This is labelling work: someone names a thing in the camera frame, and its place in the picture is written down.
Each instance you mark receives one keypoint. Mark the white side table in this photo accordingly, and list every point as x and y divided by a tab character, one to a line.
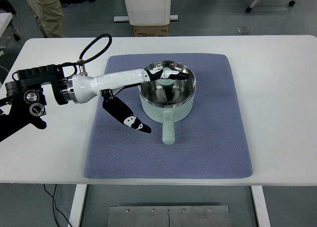
5	22

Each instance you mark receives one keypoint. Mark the metal base plate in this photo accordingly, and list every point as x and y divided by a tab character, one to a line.
169	216

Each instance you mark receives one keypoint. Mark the glass lid with green knob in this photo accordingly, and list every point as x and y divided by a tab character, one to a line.
168	92

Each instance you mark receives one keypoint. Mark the blue textured table mat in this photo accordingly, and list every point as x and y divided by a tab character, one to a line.
209	143

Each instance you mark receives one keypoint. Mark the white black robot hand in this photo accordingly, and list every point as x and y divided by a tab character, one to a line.
81	89

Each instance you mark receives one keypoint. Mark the metal floor socket plate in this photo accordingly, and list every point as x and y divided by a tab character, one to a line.
244	30

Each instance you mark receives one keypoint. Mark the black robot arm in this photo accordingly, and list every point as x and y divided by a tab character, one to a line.
26	97

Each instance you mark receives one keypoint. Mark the white table legs frame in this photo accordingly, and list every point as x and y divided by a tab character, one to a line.
257	194

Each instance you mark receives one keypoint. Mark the white pedestal cabinet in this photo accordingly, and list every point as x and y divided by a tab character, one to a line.
147	13

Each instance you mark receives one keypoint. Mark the person in beige trousers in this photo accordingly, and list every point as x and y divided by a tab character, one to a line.
48	16

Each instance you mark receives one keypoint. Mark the green pot with handle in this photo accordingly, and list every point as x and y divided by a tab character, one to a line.
167	116

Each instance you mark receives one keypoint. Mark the cardboard box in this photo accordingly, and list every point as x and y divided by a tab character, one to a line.
151	30

